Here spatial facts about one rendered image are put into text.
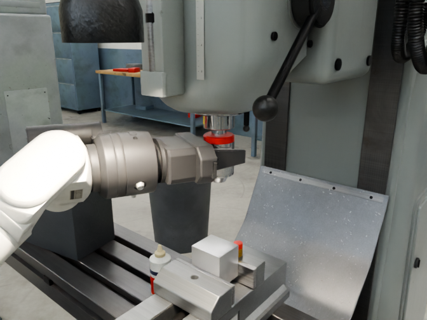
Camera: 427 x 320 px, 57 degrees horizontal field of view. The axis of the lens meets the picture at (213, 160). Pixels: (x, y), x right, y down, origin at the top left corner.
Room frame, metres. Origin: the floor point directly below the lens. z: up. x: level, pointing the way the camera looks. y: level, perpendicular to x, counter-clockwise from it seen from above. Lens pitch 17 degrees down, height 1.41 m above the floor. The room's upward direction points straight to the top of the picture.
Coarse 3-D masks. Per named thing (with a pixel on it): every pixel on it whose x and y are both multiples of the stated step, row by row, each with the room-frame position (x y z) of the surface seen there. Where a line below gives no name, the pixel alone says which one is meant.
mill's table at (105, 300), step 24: (120, 240) 0.87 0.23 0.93; (144, 240) 0.86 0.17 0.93; (24, 264) 0.82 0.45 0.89; (48, 264) 0.75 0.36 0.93; (72, 264) 0.79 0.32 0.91; (96, 264) 0.75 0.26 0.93; (120, 264) 0.77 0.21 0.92; (144, 264) 0.75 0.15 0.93; (48, 288) 0.74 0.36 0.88; (72, 288) 0.67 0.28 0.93; (96, 288) 0.66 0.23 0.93; (120, 288) 0.67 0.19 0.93; (144, 288) 0.66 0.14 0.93; (72, 312) 0.68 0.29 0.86; (96, 312) 0.62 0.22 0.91; (120, 312) 0.59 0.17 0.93; (288, 312) 0.59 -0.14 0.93
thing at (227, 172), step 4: (212, 144) 0.56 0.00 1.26; (216, 144) 0.55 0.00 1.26; (224, 144) 0.55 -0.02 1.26; (228, 144) 0.56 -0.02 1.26; (232, 144) 0.56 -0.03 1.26; (216, 148) 0.55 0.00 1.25; (220, 148) 0.55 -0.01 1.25; (224, 148) 0.55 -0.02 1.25; (228, 148) 0.56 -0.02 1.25; (232, 148) 0.56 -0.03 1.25; (224, 168) 0.56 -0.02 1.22; (228, 168) 0.56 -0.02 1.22; (232, 168) 0.57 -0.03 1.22; (220, 172) 0.55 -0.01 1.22; (224, 172) 0.56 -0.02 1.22; (228, 172) 0.56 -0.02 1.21; (232, 172) 0.57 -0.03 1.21; (220, 176) 0.55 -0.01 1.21; (224, 176) 0.56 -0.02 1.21; (228, 176) 0.56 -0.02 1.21
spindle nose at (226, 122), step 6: (210, 120) 0.56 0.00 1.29; (216, 120) 0.55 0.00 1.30; (222, 120) 0.55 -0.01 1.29; (228, 120) 0.56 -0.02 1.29; (234, 120) 0.57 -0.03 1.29; (204, 126) 0.57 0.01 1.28; (210, 126) 0.56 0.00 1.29; (216, 126) 0.55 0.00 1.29; (222, 126) 0.55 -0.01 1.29; (228, 126) 0.56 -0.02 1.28; (234, 126) 0.57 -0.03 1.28
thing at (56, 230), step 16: (96, 192) 0.82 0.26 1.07; (80, 208) 0.78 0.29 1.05; (96, 208) 0.82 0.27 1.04; (48, 224) 0.80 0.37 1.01; (64, 224) 0.77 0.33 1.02; (80, 224) 0.78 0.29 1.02; (96, 224) 0.82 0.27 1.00; (112, 224) 0.86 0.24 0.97; (32, 240) 0.83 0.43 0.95; (48, 240) 0.80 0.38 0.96; (64, 240) 0.78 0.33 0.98; (80, 240) 0.77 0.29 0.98; (96, 240) 0.81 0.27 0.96; (80, 256) 0.77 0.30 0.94
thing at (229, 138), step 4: (208, 132) 0.59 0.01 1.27; (228, 132) 0.59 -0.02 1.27; (204, 136) 0.57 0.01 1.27; (208, 136) 0.56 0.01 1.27; (212, 136) 0.56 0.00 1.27; (216, 136) 0.56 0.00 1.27; (220, 136) 0.56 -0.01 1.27; (224, 136) 0.56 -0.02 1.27; (228, 136) 0.56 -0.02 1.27; (232, 136) 0.57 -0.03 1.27; (208, 140) 0.56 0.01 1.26; (212, 140) 0.56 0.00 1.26; (216, 140) 0.55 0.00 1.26; (220, 140) 0.55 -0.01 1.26; (224, 140) 0.55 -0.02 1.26; (228, 140) 0.56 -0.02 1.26; (232, 140) 0.56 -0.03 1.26; (220, 144) 0.55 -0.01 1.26
